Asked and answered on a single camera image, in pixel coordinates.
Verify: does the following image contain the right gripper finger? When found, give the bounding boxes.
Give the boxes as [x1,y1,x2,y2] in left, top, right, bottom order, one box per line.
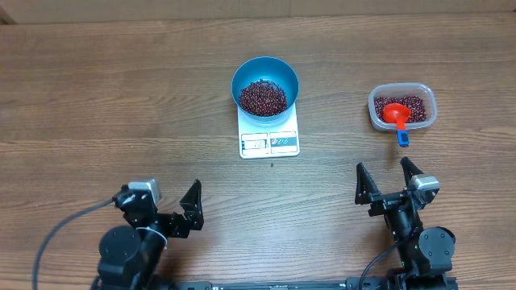
[355,163,381,205]
[400,156,423,188]

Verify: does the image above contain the red scoop with blue handle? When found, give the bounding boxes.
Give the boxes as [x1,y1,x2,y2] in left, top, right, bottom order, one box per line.
[382,103,411,147]

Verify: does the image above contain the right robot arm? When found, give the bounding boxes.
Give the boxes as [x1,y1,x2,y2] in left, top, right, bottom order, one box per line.
[353,157,458,290]

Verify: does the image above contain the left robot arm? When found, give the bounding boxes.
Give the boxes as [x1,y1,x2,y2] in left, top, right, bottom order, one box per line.
[92,179,204,290]

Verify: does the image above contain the white digital kitchen scale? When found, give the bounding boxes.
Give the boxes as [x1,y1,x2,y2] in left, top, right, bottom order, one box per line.
[237,106,300,160]

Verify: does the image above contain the red beans in bowl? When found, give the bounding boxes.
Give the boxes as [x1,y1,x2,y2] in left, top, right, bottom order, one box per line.
[239,79,287,117]

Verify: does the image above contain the blue metal bowl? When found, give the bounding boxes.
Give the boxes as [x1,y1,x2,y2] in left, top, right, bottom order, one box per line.
[231,56,300,119]

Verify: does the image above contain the red beans in container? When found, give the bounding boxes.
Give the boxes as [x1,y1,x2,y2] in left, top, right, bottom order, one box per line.
[373,95,427,123]

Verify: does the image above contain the clear plastic container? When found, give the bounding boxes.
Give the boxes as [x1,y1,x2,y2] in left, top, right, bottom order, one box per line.
[368,82,438,131]

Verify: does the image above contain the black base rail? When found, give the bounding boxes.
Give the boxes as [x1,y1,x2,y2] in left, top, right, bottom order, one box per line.
[173,277,459,290]

